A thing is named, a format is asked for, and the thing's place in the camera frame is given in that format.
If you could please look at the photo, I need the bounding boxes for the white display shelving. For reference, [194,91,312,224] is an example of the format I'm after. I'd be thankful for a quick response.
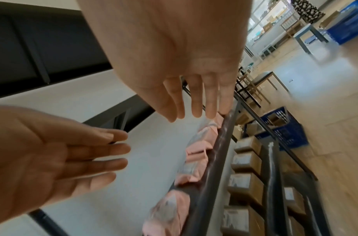
[245,0,302,62]

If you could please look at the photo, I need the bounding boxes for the person's right hand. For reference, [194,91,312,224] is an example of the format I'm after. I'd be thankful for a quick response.
[77,0,252,123]

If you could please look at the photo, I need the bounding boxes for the black white dotted fabric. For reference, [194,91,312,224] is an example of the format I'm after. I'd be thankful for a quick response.
[290,0,326,24]

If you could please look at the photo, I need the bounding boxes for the wooden chair with grey seat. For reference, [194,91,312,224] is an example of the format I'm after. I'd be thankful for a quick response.
[240,70,290,105]

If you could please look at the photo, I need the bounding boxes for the small grey table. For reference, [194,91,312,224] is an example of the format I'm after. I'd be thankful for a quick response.
[293,23,330,56]

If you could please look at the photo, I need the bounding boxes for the dark metal shelf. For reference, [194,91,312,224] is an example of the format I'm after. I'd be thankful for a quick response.
[0,4,334,236]

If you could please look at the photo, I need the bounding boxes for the group of brown cardboard boxes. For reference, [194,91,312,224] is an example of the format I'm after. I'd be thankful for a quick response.
[220,111,308,236]

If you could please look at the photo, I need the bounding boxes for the person's left hand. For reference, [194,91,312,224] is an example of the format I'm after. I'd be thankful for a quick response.
[0,105,132,228]

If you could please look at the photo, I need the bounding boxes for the blue plastic crate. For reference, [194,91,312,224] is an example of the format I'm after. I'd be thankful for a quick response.
[325,0,358,45]
[258,105,310,152]

